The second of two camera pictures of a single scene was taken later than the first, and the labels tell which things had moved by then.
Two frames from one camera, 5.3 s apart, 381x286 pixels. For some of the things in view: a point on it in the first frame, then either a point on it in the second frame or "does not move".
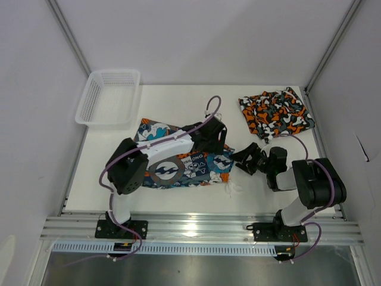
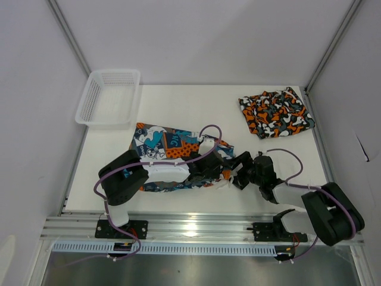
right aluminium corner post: [333, 44] does not move
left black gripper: [217, 147] -> [214, 175]
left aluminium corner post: [61, 18] does not move
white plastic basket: [111, 100] does not move
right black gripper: [242, 155] -> [243, 158]
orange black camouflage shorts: [274, 112] does not move
